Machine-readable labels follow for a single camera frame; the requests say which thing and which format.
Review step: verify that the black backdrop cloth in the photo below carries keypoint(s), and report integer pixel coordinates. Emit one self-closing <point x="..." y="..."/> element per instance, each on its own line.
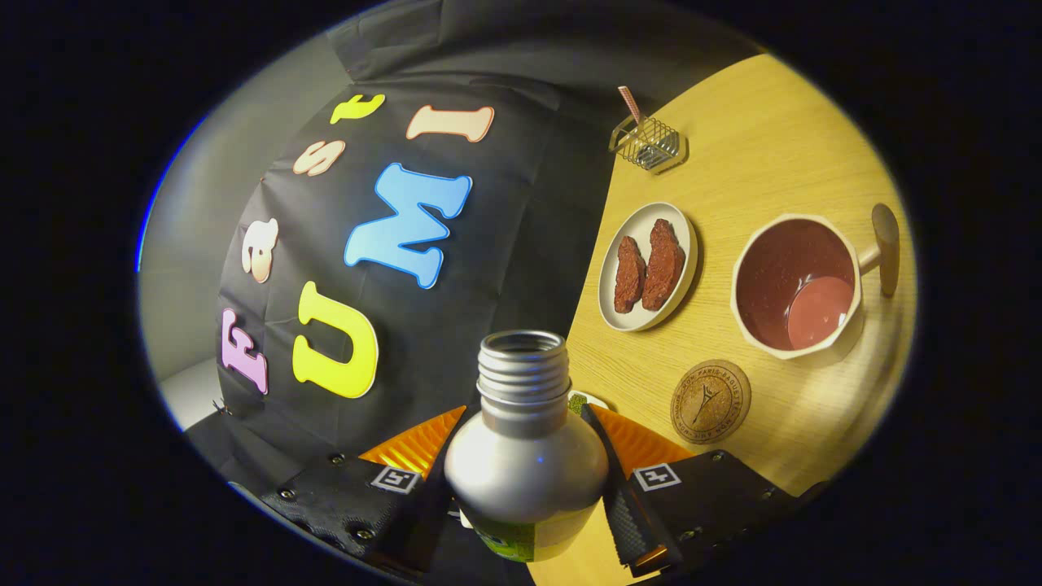
<point x="505" y="244"/>

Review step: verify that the white round plate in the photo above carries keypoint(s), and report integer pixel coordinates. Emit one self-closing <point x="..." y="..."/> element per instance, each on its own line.
<point x="635" y="220"/>

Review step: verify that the white divided dish with beans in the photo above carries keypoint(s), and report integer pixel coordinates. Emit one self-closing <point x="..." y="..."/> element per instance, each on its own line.
<point x="578" y="401"/>

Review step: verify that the silver juice bottle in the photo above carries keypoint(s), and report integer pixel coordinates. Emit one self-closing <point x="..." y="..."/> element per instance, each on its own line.
<point x="521" y="464"/>

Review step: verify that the brown meat slice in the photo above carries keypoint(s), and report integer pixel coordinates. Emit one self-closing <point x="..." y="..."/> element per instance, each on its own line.
<point x="629" y="277"/>
<point x="663" y="264"/>

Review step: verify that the round cork coaster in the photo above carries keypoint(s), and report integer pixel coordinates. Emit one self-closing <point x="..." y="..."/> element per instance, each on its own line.
<point x="710" y="402"/>

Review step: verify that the pink striped straw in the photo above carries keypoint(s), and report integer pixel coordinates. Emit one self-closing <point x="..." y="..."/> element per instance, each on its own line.
<point x="628" y="102"/>

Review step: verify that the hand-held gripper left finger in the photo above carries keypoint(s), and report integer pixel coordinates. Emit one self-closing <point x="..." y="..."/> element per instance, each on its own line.
<point x="431" y="521"/>

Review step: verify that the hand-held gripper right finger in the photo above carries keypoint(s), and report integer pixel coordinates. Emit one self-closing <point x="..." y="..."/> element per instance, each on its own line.
<point x="627" y="521"/>

